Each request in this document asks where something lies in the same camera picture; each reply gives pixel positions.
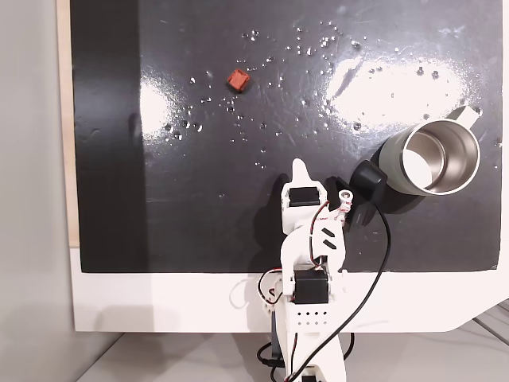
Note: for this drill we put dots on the small red cube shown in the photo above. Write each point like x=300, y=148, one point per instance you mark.
x=238, y=80

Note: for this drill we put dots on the black rubber mat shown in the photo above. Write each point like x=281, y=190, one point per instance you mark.
x=199, y=207

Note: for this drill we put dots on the stainless steel mug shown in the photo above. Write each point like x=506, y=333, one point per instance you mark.
x=437, y=163

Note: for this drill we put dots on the light wooden board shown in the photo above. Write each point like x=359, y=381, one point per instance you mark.
x=65, y=119

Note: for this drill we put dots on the black oval camera box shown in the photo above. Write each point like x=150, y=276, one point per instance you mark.
x=367, y=179

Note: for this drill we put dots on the grey metal frame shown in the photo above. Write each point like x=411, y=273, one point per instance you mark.
x=497, y=318

